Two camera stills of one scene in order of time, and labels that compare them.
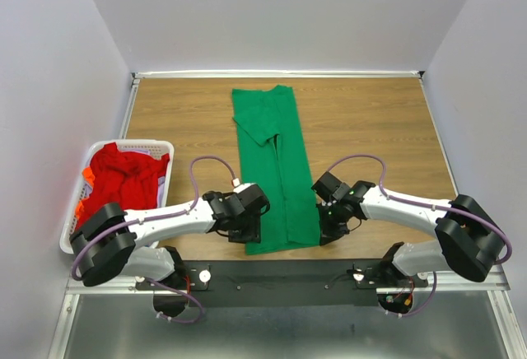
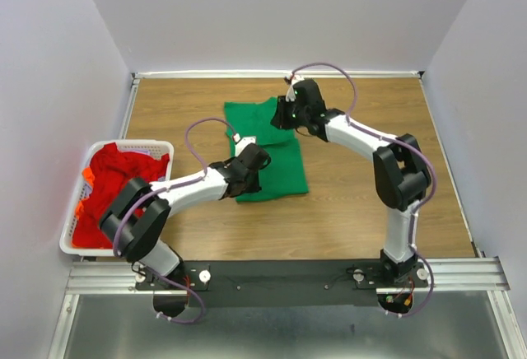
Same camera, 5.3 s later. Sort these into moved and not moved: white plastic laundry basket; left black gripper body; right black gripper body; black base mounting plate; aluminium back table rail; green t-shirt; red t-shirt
Moved: right black gripper body; left black gripper body; green t-shirt
Not moved: black base mounting plate; red t-shirt; white plastic laundry basket; aluminium back table rail
